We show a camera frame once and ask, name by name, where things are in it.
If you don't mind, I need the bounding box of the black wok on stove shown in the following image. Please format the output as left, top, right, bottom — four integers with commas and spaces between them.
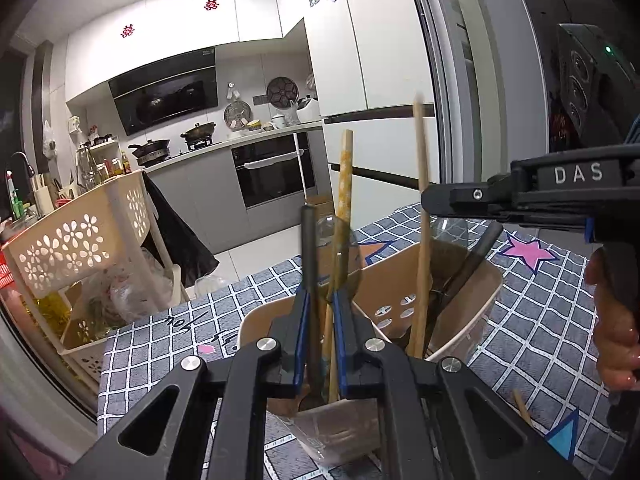
128, 140, 170, 168

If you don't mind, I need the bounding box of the person's right hand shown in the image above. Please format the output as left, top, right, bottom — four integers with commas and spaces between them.
585, 248, 639, 391

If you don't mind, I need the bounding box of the wooden chopstick in holder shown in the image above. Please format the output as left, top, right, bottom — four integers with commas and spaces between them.
512, 389, 533, 426

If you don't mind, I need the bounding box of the round dark decorative plate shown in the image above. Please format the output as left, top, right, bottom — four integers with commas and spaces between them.
266, 76, 299, 110

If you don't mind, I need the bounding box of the large translucent dark spoon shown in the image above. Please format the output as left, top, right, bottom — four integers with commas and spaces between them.
297, 205, 361, 411

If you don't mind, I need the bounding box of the black range hood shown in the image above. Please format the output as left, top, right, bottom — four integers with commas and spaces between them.
108, 47, 218, 136

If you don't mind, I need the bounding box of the white refrigerator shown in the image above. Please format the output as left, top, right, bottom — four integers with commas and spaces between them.
302, 0, 440, 229

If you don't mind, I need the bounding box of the wooden chopstick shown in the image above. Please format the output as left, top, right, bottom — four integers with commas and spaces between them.
407, 93, 432, 360
322, 129, 354, 403
512, 389, 533, 426

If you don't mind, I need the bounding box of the black garment on cart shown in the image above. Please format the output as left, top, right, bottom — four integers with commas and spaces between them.
142, 172, 219, 302

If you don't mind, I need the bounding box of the beige plastic utensil holder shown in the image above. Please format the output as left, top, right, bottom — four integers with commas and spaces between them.
239, 245, 502, 468

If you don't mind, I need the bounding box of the grey checked star tablecloth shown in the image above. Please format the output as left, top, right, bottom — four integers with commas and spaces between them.
98, 226, 624, 479

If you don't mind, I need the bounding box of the beige perforated storage cart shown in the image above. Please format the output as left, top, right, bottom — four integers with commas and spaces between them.
2, 170, 188, 392

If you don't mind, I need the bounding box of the small translucent dark spoon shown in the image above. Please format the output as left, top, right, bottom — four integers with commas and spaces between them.
430, 218, 503, 315

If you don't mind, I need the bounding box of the black built-in oven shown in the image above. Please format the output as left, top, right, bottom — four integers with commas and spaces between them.
231, 132, 316, 208

